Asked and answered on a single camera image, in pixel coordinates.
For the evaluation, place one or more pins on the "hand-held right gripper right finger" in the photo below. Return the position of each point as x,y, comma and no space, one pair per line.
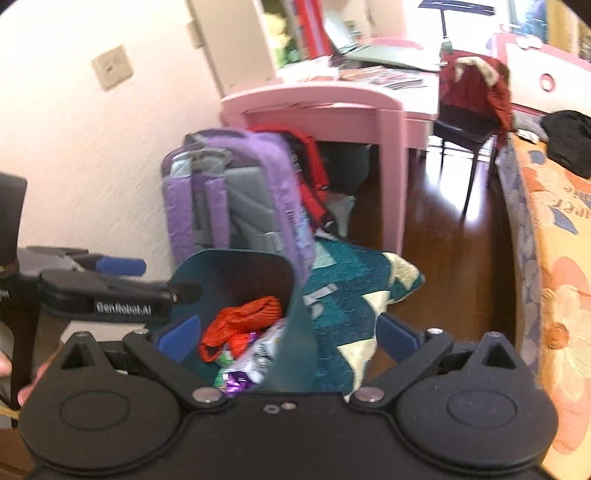
398,337

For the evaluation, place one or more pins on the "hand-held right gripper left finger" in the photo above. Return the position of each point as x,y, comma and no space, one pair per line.
181,340

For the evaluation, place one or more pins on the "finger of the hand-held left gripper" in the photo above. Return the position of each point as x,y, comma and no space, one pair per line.
121,266
187,293

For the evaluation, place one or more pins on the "red mesh bag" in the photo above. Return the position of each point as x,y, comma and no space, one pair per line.
235,323

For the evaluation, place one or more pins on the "teal trash bin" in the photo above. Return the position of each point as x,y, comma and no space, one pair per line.
240,272

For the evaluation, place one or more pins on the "snack packets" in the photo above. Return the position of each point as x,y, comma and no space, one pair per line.
267,350

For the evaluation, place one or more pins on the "person's left hand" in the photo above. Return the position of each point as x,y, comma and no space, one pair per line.
39,381

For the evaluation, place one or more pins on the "purple foil wrapper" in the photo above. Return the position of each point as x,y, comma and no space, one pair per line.
236,382

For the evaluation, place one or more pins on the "teal patchwork quilt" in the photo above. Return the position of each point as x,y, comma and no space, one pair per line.
360,277

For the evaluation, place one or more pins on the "purple grey backpack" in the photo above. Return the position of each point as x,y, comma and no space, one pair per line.
258,159

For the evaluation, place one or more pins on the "pink bed with floral sheet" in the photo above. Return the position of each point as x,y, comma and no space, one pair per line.
565,295

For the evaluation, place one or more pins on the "dark bin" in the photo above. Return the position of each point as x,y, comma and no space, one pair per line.
346,168

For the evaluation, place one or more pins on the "black chair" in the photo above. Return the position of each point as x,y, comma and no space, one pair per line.
461,131

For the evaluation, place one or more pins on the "pink desk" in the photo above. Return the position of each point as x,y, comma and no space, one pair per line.
323,99

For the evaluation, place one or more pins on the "grey white cloth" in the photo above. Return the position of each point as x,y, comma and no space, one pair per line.
531,127

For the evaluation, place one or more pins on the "magazines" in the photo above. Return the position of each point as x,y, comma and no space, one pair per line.
383,77

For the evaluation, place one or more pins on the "red jacket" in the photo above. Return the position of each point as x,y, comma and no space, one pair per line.
480,90

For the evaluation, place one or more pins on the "black clothes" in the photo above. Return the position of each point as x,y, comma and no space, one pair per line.
570,138

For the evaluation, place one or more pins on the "yellow plush toy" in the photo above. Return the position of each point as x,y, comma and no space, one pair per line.
275,30

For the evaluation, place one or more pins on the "pale green folder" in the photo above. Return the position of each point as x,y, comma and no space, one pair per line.
397,57

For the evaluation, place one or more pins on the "green bottle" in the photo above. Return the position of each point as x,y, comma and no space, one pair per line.
446,50

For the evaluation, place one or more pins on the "red books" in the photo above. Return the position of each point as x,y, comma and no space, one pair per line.
311,27

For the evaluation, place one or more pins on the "beige wall socket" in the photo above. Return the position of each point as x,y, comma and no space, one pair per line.
112,68

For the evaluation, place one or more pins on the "white wall plate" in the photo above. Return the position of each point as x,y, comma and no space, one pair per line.
195,34

